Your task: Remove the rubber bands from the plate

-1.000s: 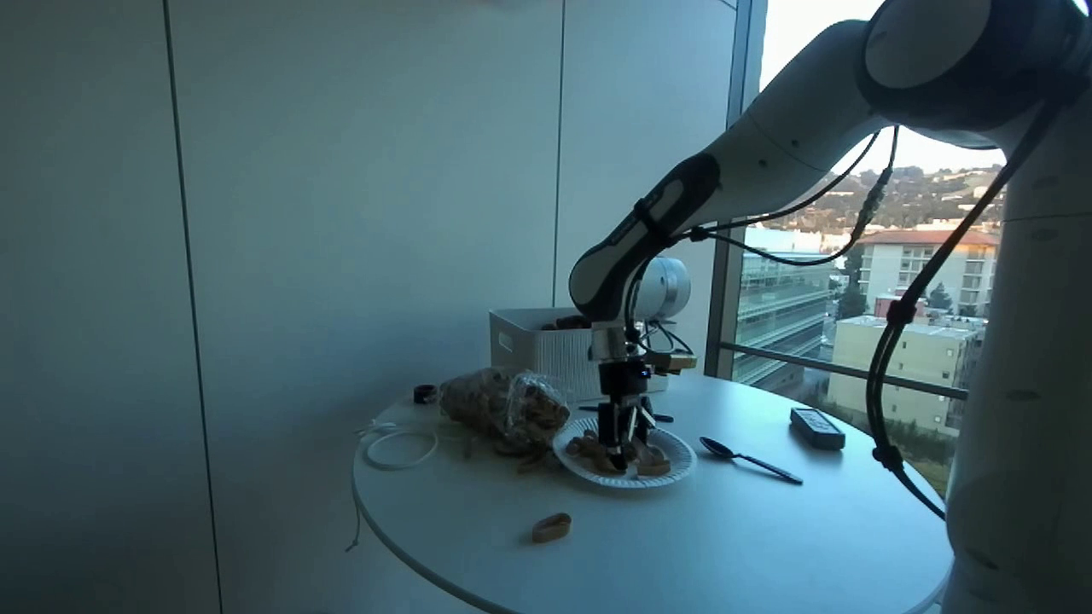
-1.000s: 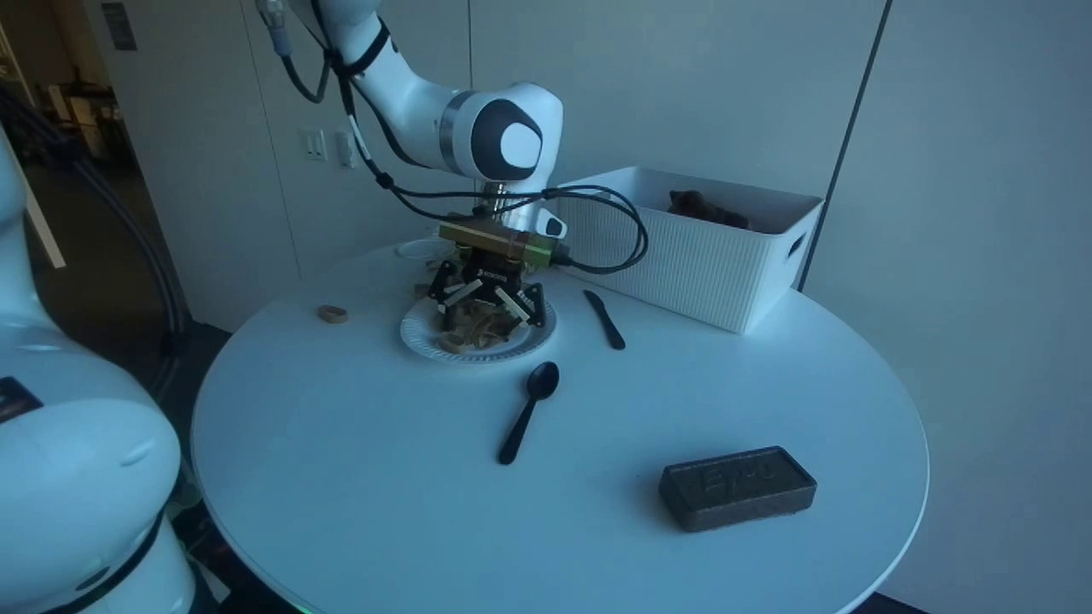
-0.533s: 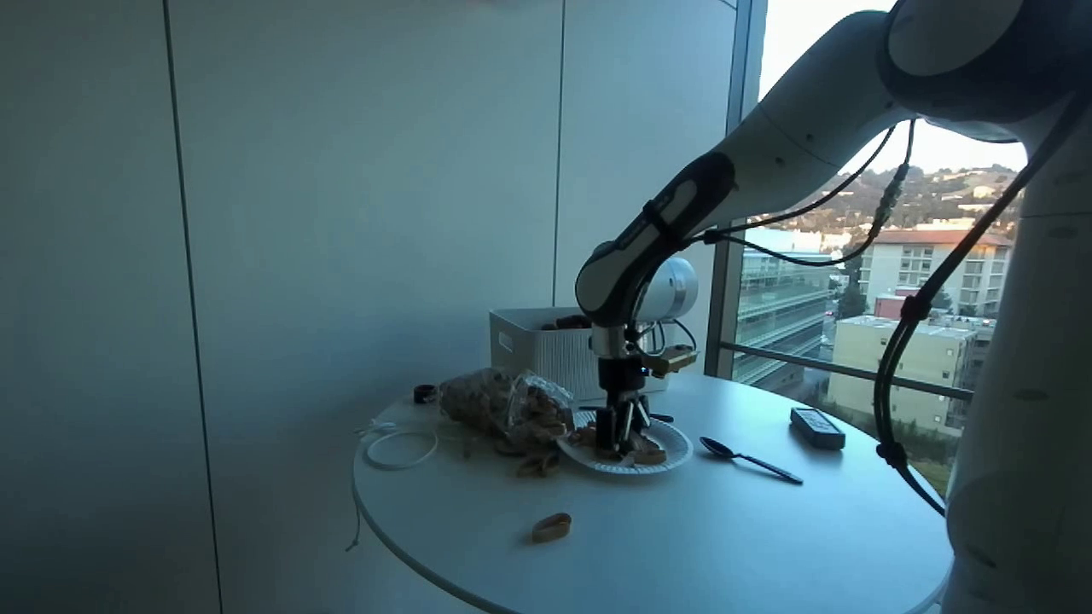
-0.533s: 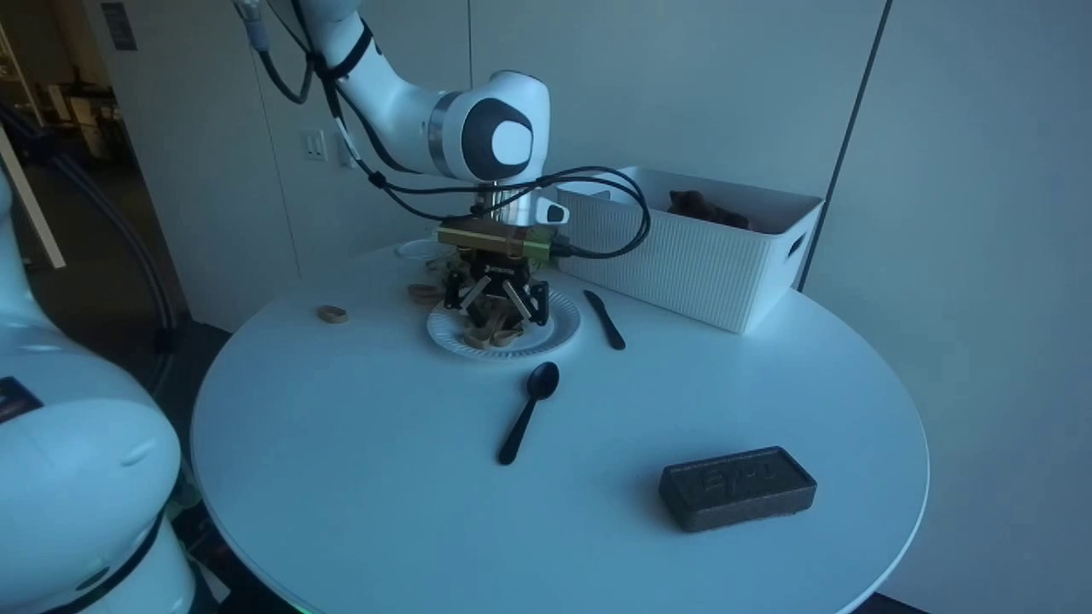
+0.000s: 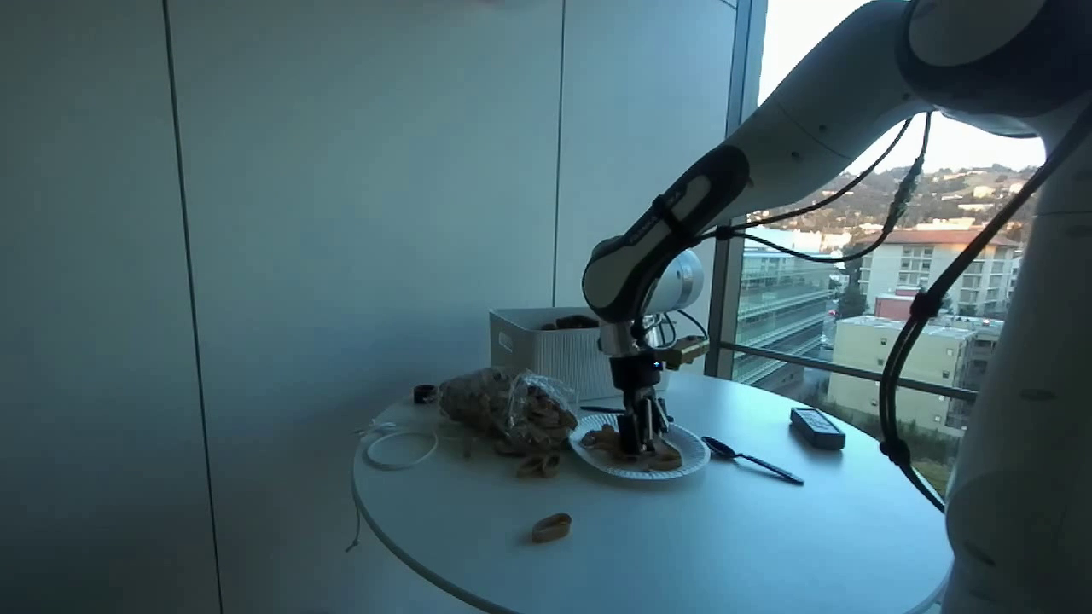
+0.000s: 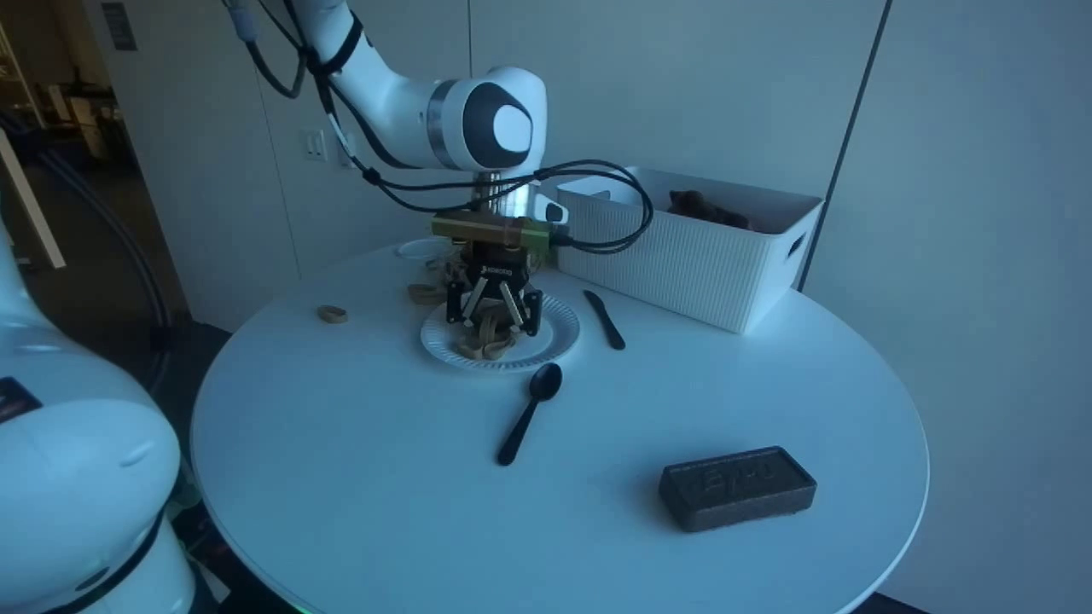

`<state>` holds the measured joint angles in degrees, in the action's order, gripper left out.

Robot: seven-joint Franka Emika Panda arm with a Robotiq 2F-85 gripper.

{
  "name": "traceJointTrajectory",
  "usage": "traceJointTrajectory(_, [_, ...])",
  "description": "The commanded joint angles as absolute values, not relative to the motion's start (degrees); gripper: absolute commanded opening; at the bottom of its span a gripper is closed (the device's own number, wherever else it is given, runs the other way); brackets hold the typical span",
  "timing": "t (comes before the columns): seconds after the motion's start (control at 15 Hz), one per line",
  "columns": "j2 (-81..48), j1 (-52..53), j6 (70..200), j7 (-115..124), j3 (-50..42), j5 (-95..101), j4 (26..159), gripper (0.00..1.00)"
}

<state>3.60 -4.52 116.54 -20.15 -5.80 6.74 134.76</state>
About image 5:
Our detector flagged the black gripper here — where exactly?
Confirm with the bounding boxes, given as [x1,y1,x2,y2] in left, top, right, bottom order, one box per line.
[607,350,676,456]

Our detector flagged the white paper plate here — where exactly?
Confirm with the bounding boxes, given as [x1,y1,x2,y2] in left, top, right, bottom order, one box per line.
[565,412,713,483]

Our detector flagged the black plastic spoon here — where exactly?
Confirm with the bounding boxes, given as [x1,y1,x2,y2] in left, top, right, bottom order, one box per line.
[698,433,810,491]

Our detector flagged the white storage box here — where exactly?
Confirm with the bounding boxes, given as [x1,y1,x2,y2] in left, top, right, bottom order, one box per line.
[487,302,626,401]

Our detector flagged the clear plastic bag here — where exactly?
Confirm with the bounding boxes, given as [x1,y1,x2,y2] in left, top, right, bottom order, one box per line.
[437,366,580,464]

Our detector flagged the metal balcony railing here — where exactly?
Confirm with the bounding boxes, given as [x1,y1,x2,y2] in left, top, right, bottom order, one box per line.
[726,337,982,401]

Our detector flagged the black rectangular block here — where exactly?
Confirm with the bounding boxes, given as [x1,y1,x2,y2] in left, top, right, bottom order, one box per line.
[788,401,850,455]

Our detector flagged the grey balcony building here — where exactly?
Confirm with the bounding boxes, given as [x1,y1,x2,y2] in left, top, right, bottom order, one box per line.
[734,232,850,396]

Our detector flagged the beige flat roofed building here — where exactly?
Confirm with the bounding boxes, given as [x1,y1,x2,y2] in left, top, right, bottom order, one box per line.
[822,315,1005,440]

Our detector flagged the red roofed white building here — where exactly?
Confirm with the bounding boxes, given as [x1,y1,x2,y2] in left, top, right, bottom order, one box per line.
[855,223,1028,320]

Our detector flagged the gold camera module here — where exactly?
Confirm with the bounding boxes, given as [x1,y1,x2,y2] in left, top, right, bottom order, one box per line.
[653,337,713,370]

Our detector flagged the white cord loop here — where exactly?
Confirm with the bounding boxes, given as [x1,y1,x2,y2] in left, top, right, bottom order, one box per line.
[358,417,444,475]

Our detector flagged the thick black cable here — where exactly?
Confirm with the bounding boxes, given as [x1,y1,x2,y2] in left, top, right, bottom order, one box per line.
[877,105,1092,514]

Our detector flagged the thin black camera cable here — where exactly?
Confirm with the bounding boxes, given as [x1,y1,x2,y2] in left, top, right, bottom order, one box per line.
[696,105,935,267]

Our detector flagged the grey window frame post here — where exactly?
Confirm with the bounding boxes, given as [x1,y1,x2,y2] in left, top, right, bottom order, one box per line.
[698,0,771,383]

